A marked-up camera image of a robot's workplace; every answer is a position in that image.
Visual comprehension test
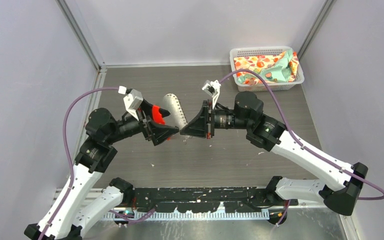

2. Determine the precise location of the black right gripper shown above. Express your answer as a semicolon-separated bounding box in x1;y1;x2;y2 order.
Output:
181;98;252;138

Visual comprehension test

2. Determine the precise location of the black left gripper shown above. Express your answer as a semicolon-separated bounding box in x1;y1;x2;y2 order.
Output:
106;98;179;144

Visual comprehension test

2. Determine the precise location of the red key tag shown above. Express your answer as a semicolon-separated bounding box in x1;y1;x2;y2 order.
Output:
151;105;166;125

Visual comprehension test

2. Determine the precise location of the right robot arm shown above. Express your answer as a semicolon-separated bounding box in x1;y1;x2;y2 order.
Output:
180;91;368;216

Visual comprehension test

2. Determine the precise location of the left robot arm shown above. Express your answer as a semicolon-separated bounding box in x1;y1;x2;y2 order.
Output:
24;100;179;240

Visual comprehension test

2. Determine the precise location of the white plastic basket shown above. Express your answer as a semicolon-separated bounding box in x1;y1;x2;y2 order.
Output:
229;46;305;92

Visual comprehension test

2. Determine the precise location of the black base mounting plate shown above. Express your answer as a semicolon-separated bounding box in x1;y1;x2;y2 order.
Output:
121;186;287;213

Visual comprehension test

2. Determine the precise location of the colourful patterned cloth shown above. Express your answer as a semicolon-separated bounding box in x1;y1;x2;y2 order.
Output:
233;50;299;84

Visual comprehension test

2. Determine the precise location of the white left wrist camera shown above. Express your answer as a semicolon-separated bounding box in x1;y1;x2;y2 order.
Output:
118;86;144;121

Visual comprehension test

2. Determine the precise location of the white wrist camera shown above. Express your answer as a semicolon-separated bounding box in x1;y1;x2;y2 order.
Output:
118;86;144;121
202;80;221;110

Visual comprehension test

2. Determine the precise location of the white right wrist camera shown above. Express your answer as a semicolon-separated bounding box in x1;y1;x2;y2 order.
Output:
202;80;221;110

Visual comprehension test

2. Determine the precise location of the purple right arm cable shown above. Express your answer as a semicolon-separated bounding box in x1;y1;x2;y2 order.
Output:
219;69;384;227

